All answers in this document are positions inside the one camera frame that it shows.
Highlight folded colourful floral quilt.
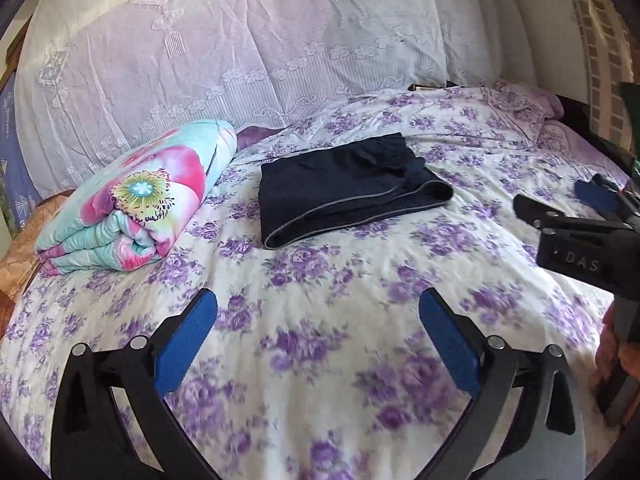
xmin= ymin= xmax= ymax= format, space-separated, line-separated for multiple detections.
xmin=35 ymin=119 xmax=238 ymax=276

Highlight white lace covered bedding pile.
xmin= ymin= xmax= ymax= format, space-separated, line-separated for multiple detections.
xmin=15 ymin=0 xmax=536 ymax=197

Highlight purple floral bedspread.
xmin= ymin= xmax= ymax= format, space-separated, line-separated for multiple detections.
xmin=1 ymin=88 xmax=625 ymax=479

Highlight blue patterned fabric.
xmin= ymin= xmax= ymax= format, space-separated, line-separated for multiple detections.
xmin=1 ymin=73 xmax=42 ymax=237

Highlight checked beige curtain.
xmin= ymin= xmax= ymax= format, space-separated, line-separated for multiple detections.
xmin=572 ymin=0 xmax=636 ymax=153

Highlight purple floral pillow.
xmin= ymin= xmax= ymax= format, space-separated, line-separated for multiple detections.
xmin=483 ymin=80 xmax=634 ymax=182

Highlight person's right hand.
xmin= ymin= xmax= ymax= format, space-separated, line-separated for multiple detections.
xmin=591 ymin=302 xmax=639 ymax=388

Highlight orange brown blanket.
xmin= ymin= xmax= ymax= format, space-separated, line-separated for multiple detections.
xmin=0 ymin=191 xmax=72 ymax=336

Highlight navy blue pants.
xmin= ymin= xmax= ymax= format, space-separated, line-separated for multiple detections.
xmin=258 ymin=132 xmax=454 ymax=249

